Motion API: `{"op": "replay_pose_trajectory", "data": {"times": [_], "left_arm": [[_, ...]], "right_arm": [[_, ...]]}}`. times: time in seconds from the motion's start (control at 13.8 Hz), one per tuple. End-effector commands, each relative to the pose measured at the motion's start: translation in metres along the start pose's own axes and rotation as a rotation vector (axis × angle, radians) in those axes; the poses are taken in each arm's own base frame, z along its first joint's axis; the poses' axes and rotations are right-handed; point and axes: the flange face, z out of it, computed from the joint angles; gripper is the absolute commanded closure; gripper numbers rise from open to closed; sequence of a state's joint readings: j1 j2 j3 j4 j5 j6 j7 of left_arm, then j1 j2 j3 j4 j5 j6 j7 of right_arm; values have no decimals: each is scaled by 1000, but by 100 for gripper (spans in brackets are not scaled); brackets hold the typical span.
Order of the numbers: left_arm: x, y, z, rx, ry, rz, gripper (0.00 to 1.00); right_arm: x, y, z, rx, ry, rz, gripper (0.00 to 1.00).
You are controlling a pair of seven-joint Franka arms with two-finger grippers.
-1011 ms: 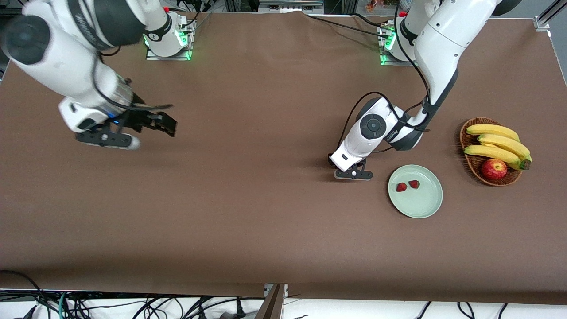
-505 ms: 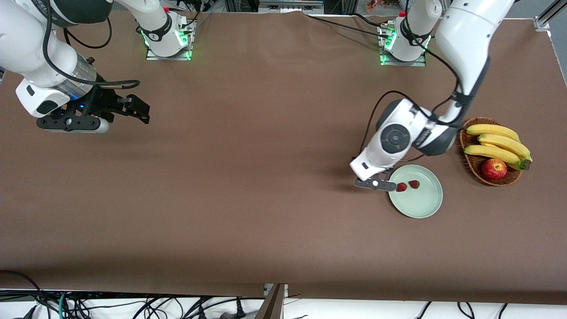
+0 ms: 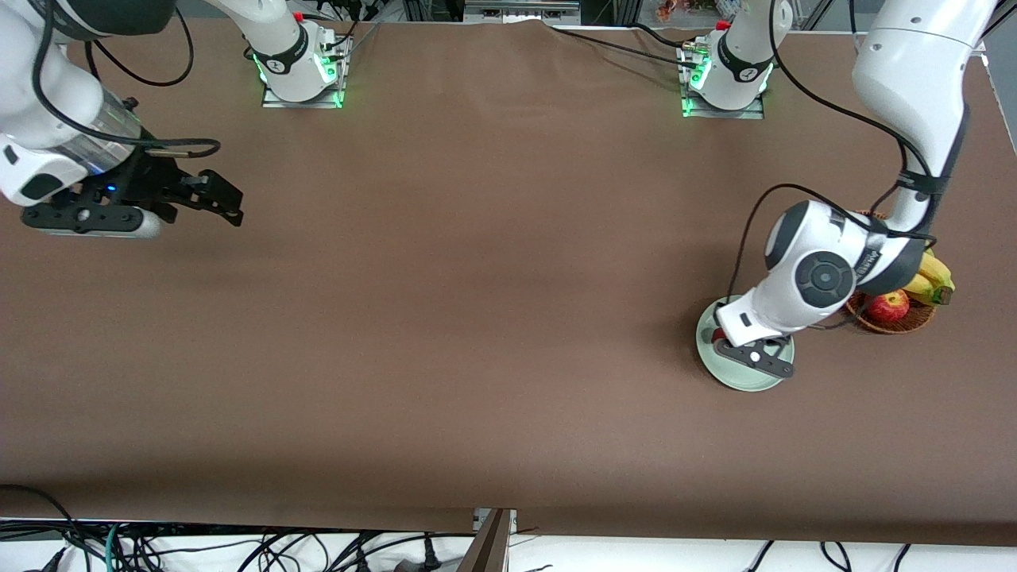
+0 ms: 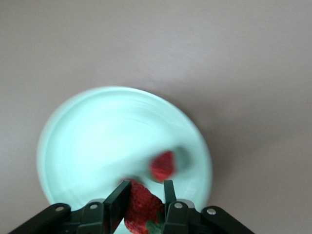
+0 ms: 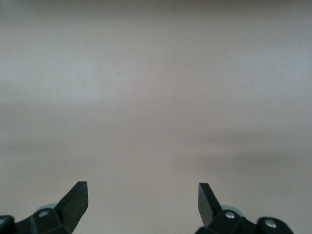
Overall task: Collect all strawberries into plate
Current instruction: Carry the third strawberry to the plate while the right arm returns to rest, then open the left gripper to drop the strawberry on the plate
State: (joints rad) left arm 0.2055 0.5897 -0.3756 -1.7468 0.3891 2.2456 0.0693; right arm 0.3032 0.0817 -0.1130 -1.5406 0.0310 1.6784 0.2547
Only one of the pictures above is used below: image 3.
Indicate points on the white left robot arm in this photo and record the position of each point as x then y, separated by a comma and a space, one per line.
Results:
914, 71

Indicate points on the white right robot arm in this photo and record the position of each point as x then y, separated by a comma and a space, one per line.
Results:
48, 87

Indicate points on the brown table cover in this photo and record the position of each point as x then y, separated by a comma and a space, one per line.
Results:
508, 413

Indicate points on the red apple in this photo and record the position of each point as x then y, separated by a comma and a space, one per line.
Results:
890, 308

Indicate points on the aluminium frame post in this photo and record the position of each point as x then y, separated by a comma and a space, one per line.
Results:
489, 548

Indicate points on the grey power strip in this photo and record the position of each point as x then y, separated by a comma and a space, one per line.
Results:
520, 9

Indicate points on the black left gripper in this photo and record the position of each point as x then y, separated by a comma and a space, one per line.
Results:
717, 316

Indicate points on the aluminium frame corner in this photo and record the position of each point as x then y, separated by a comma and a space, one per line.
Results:
981, 48

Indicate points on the brown wicker basket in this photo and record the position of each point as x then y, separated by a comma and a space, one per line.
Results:
890, 326

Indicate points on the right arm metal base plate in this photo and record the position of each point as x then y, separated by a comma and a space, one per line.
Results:
274, 99

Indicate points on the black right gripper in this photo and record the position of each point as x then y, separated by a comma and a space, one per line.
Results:
148, 179

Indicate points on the pale green round plate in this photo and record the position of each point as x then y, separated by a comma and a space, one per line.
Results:
739, 380

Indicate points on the yellow banana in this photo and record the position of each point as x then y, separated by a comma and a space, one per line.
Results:
939, 270
922, 287

